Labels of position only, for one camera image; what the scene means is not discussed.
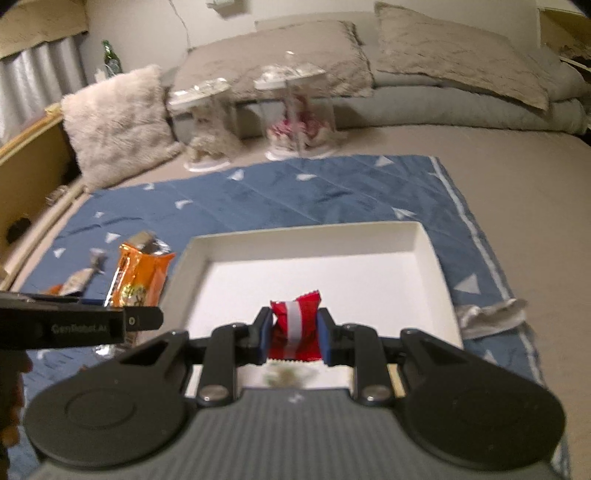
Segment gold foil snack packet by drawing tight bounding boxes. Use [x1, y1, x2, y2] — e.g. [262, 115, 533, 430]
[124, 232, 172, 257]

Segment thin wall cable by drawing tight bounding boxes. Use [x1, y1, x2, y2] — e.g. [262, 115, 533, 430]
[168, 0, 193, 49]

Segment red white plush toy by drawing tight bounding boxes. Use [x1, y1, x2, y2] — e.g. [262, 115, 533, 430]
[268, 113, 334, 153]

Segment grey curtain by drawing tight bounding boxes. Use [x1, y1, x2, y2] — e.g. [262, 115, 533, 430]
[0, 34, 87, 112]

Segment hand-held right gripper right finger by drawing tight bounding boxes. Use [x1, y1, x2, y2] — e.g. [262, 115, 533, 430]
[318, 307, 482, 408]

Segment beige bed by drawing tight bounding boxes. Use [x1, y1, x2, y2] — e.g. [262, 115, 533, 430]
[0, 124, 591, 480]

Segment orange snack packet round logo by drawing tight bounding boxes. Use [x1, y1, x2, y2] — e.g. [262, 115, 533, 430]
[104, 244, 177, 308]

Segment cream green candy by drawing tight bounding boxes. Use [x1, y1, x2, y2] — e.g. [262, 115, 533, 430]
[261, 363, 308, 388]

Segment person's left hand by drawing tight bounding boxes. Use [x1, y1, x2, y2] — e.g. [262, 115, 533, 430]
[0, 353, 33, 462]

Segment red white snack packet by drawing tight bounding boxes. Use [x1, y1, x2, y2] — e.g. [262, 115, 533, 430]
[268, 290, 324, 363]

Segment crumpled silver wrapper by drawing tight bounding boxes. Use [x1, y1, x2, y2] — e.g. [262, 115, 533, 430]
[455, 299, 528, 340]

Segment fluffy white pillow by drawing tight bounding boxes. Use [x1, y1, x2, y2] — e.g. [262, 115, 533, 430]
[61, 65, 184, 191]

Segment white cardboard box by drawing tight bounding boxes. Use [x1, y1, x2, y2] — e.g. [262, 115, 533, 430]
[159, 220, 465, 398]

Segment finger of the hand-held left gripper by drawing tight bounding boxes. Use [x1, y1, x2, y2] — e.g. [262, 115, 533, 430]
[124, 306, 165, 332]

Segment wooden bedside shelf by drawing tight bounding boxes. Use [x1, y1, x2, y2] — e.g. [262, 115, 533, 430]
[0, 110, 89, 288]

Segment green glass bottle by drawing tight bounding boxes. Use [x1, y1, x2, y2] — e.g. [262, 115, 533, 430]
[102, 40, 122, 78]

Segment folded grey duvet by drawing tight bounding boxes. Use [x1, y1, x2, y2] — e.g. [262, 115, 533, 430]
[171, 11, 591, 139]

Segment wide grey pillow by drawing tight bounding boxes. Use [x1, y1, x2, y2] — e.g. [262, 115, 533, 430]
[171, 18, 375, 103]

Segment grey marbled pillow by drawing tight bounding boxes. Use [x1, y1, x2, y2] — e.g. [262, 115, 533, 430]
[373, 2, 551, 112]

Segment blue triangle-print mat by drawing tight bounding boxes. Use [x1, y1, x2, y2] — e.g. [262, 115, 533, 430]
[0, 154, 571, 480]

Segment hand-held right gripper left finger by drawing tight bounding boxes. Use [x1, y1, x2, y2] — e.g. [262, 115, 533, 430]
[115, 307, 274, 408]

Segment cream plush bear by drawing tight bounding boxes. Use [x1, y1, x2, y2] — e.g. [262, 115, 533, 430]
[187, 104, 242, 160]

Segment clear jar with cream plush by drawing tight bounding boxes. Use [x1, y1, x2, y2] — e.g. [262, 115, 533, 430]
[166, 78, 244, 173]

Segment clear twist-wrapped candy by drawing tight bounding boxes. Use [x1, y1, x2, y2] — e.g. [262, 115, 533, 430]
[62, 249, 109, 297]

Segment clear jar with red plush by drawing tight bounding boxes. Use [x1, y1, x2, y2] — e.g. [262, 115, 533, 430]
[253, 51, 343, 161]

